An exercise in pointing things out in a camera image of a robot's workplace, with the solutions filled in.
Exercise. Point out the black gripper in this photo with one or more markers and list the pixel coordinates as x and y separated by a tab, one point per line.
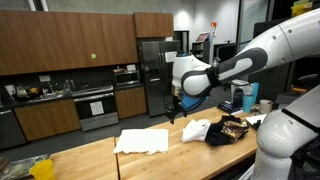
174	109

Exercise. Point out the cream canvas tote bag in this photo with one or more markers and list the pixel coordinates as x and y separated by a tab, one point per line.
143	140

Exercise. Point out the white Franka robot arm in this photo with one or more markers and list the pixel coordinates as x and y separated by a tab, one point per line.
293	40

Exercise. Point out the crumpled white cloth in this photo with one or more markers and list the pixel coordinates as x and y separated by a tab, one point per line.
196	130

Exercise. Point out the stainless steel refrigerator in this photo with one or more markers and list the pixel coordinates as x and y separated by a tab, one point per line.
150	83

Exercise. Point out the black printed shirt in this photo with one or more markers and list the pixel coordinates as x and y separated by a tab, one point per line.
220	135

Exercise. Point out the black box with blue label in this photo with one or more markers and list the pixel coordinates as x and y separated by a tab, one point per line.
226	107

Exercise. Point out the narrow wooden base cabinet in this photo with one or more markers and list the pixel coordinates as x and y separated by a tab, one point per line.
130	102

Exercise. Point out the white paper on refrigerator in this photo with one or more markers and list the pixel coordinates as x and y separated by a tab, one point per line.
170	56

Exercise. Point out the black bottle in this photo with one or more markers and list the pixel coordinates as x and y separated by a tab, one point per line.
237	98

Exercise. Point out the white stacked containers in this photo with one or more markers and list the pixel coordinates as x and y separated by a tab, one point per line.
131	67

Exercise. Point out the dark bookshelf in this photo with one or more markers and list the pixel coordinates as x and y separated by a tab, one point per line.
200	51

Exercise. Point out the teal tumbler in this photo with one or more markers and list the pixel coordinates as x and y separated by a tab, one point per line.
247	103

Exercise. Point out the clear plastic container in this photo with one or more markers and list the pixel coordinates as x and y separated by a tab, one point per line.
245	87

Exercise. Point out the bowl on microwave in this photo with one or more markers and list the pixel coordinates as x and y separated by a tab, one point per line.
118	70

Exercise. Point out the white flat board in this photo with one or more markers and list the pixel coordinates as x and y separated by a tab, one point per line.
255	119

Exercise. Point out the black monitor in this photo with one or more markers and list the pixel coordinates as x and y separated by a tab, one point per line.
225	51

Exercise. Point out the teal box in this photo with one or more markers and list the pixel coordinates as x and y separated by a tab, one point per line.
255	91

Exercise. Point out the stainless steel oven range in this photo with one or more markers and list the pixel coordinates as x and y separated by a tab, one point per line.
96	121

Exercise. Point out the white paper on oven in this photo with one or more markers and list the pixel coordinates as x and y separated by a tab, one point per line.
96	108

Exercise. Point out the red framed picture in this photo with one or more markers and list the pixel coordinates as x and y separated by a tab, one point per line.
202	37

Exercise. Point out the green sticky note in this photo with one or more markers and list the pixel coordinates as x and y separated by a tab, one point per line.
93	56

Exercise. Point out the white bin with dark lid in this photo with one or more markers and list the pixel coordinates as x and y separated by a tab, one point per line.
285	98

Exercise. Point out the tall dark cabinet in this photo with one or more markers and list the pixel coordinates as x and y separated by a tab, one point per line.
263	28

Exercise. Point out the wide wooden base cabinet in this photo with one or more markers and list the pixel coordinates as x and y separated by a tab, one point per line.
46	120

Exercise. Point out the dark office chair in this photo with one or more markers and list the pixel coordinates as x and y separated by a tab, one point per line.
306	83

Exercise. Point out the steel kitchen sink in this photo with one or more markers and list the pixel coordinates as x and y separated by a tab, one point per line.
46	96

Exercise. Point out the bright plastic cup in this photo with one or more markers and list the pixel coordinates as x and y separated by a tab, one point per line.
42	170

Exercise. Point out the bowl of fruit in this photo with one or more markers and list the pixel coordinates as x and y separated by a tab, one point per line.
34	91

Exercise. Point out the yellow storage bin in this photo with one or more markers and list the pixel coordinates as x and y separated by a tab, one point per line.
301	9

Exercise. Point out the dark dishwasher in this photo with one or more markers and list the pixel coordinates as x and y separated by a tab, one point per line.
11	130

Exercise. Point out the crinkled foil tray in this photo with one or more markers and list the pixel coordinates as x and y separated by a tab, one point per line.
16	166

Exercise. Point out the white kettle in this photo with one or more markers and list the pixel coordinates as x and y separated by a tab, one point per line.
10	90

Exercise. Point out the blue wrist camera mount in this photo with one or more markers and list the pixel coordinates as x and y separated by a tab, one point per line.
190	101

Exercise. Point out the small wooden wall cabinet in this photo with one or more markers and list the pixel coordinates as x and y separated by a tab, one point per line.
153	25

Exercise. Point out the orange wall sign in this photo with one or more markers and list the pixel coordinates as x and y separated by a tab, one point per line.
213	24

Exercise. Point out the long wooden wall cabinet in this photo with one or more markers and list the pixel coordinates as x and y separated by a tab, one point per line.
60	43

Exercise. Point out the white wall outlet plate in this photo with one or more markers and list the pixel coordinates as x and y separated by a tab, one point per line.
44	78

